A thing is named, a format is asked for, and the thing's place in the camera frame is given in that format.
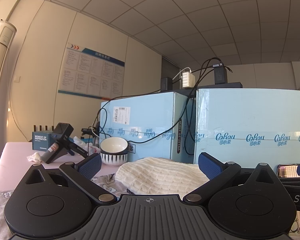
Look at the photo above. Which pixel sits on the white standing air conditioner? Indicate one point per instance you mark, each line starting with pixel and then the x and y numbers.
pixel 0 80

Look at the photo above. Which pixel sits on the small black charger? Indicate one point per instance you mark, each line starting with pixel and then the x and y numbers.
pixel 166 83

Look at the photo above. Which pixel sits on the black router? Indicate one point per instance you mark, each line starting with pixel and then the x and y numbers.
pixel 46 128

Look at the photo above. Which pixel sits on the white bowl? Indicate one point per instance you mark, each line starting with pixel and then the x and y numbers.
pixel 113 145

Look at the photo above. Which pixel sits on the small blue box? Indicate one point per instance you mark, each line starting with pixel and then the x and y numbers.
pixel 41 141

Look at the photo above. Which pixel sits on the dark blue flat box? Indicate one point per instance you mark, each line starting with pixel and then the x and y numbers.
pixel 230 84

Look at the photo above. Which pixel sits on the black clip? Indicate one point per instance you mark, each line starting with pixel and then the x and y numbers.
pixel 86 130

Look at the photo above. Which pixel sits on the white wall switch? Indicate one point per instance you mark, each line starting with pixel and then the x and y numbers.
pixel 17 79

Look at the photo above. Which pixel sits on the black spare gripper device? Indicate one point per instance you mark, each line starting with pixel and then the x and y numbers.
pixel 62 132

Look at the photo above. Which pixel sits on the striped bowl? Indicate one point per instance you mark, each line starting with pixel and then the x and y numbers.
pixel 114 158

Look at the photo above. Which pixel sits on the white plastic bag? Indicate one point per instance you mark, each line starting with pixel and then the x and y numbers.
pixel 81 142

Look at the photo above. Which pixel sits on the light blue carton white label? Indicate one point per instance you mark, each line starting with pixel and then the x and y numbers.
pixel 150 115

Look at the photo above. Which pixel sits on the cream knitted towel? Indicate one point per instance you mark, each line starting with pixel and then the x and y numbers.
pixel 160 176

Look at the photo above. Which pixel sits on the pink bed cover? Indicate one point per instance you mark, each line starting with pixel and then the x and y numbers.
pixel 12 160

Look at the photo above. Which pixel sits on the crumpled white tissue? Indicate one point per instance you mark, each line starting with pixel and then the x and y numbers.
pixel 35 157

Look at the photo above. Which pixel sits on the grey door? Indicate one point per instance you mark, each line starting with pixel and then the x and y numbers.
pixel 168 67

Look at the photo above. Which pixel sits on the large black charger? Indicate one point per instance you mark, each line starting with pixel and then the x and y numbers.
pixel 220 74

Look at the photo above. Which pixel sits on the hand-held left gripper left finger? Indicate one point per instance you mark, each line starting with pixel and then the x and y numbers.
pixel 90 166

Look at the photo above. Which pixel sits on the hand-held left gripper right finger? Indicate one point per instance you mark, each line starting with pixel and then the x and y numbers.
pixel 210 166

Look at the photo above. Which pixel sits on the printed bedsheet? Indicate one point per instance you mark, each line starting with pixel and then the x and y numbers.
pixel 107 182

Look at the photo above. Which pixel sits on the wall poster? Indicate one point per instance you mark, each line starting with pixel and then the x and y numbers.
pixel 90 72

